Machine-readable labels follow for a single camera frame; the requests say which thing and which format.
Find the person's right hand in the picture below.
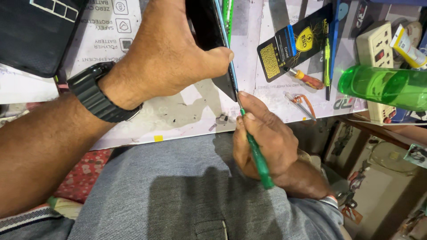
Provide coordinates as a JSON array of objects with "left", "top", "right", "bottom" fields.
[{"left": 232, "top": 91, "right": 300, "bottom": 187}]

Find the person's left hand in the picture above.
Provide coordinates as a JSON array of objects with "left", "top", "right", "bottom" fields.
[{"left": 99, "top": 0, "right": 235, "bottom": 111}]

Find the green handled screwdriver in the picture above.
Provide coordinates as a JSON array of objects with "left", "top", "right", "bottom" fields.
[{"left": 236, "top": 89, "right": 275, "bottom": 190}]

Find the black smartphone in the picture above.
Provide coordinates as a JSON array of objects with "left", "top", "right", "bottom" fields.
[{"left": 185, "top": 0, "right": 239, "bottom": 103}]

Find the white printed cardboard sheet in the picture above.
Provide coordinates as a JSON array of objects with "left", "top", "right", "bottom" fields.
[{"left": 0, "top": 0, "right": 427, "bottom": 151}]

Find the black wristwatch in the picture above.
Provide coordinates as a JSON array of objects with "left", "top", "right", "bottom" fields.
[{"left": 67, "top": 61, "right": 144, "bottom": 123}]

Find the person's grey clothing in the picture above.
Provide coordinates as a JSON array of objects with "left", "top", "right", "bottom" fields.
[{"left": 67, "top": 132, "right": 345, "bottom": 240}]

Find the green translucent tester screwdriver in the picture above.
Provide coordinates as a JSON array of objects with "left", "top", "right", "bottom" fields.
[{"left": 323, "top": 23, "right": 332, "bottom": 101}]

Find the black yellow screen protector packet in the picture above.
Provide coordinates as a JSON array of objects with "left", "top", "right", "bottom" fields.
[{"left": 256, "top": 3, "right": 334, "bottom": 83}]

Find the cluttered wooden shelf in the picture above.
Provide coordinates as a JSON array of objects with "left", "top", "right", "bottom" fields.
[{"left": 322, "top": 115, "right": 427, "bottom": 240}]

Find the blue plastic pry tool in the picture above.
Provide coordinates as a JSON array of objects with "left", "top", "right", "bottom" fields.
[{"left": 328, "top": 0, "right": 350, "bottom": 81}]

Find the green plastic bottle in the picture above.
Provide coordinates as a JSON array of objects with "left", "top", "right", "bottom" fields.
[{"left": 337, "top": 64, "right": 427, "bottom": 112}]

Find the black laptop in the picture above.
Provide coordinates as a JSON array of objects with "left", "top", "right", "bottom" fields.
[{"left": 0, "top": 0, "right": 88, "bottom": 78}]

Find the red dotted cushion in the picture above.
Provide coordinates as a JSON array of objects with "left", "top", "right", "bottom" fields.
[{"left": 54, "top": 149, "right": 113, "bottom": 204}]

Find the white power strip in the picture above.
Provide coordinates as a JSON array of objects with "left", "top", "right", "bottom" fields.
[{"left": 355, "top": 21, "right": 398, "bottom": 124}]

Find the white glue tube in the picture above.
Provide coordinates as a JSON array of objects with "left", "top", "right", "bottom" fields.
[{"left": 389, "top": 24, "right": 427, "bottom": 69}]

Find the grey striped cloth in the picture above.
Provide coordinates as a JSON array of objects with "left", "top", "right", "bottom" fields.
[{"left": 0, "top": 206, "right": 75, "bottom": 240}]

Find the clear handled small tool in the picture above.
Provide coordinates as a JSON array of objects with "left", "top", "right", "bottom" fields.
[{"left": 283, "top": 91, "right": 317, "bottom": 122}]

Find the orange flex cable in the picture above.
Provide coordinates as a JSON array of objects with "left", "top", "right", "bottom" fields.
[{"left": 293, "top": 94, "right": 317, "bottom": 124}]

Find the red yellow handled screwdriver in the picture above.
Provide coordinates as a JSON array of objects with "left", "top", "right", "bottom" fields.
[{"left": 283, "top": 66, "right": 325, "bottom": 90}]

